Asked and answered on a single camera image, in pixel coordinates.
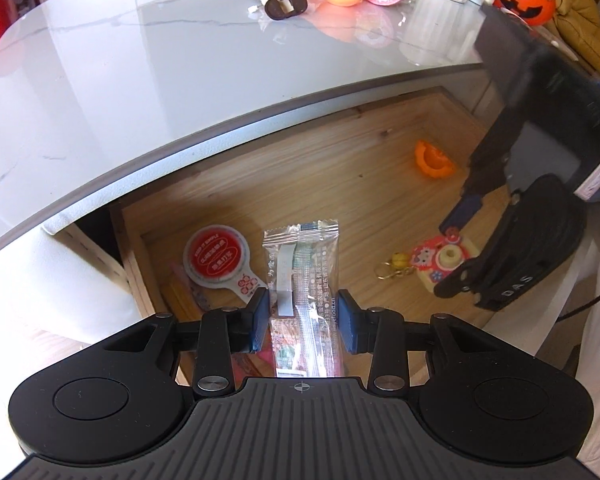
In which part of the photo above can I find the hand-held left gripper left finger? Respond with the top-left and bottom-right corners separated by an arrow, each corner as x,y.
97,287 -> 273,398

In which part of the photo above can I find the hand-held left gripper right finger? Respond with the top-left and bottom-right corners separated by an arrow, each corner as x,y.
337,287 -> 506,396

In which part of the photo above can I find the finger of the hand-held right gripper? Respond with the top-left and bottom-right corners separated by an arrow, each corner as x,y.
434,259 -> 485,306
440,124 -> 524,232

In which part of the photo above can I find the clear snack packet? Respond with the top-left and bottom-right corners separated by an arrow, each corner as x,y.
262,218 -> 341,379

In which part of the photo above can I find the round red foil lid cup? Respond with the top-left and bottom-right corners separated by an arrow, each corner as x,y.
184,225 -> 263,306

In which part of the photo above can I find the wooden drawer with white front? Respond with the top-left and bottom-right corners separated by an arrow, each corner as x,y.
109,85 -> 536,377

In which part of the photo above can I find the person's white clothing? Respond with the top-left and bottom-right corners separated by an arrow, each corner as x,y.
530,237 -> 600,480

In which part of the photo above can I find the yellow cloth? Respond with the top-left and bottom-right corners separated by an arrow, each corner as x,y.
534,0 -> 600,82

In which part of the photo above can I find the white drawer coffee table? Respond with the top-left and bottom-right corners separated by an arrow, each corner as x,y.
0,0 -> 600,348

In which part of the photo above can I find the yellow keychain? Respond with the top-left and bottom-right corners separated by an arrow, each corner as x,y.
377,252 -> 417,281

